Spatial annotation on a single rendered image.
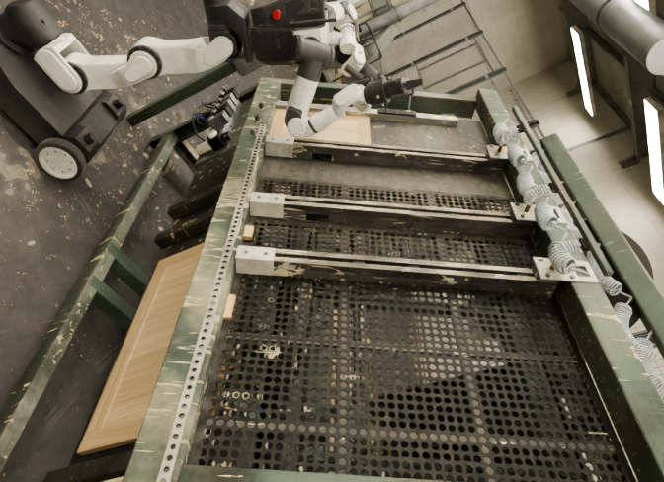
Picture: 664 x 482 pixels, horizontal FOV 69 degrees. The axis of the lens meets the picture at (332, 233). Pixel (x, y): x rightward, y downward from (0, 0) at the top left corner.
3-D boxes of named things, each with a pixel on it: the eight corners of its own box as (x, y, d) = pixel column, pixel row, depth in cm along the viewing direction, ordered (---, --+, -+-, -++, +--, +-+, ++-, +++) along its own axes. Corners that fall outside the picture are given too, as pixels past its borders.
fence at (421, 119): (276, 107, 253) (276, 100, 251) (455, 122, 256) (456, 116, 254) (275, 111, 249) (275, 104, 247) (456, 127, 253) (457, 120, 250)
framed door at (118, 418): (161, 264, 226) (158, 261, 224) (260, 223, 208) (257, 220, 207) (81, 456, 158) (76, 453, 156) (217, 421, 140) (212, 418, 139)
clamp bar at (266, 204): (253, 202, 190) (251, 150, 174) (547, 227, 194) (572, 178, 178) (249, 218, 182) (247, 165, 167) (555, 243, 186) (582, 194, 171)
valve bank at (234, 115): (201, 93, 249) (239, 72, 242) (217, 116, 257) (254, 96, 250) (174, 142, 211) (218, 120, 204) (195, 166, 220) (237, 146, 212)
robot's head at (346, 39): (333, 43, 195) (355, 42, 195) (333, 24, 199) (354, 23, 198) (335, 54, 201) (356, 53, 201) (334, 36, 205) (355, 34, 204)
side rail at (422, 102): (281, 97, 276) (282, 78, 269) (470, 114, 280) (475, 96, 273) (280, 101, 272) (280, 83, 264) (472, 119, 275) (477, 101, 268)
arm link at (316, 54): (293, 75, 180) (305, 39, 174) (288, 69, 187) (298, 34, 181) (321, 84, 185) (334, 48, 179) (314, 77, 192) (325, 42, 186)
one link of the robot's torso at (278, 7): (237, 3, 176) (334, -5, 174) (251, -21, 202) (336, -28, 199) (252, 81, 195) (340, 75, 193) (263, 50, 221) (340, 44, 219)
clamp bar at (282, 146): (267, 146, 223) (267, 98, 207) (519, 168, 227) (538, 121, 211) (264, 157, 215) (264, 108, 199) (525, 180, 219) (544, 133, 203)
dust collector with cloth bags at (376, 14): (307, 19, 805) (433, -49, 735) (327, 55, 846) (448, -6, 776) (302, 49, 703) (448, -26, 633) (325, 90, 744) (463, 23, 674)
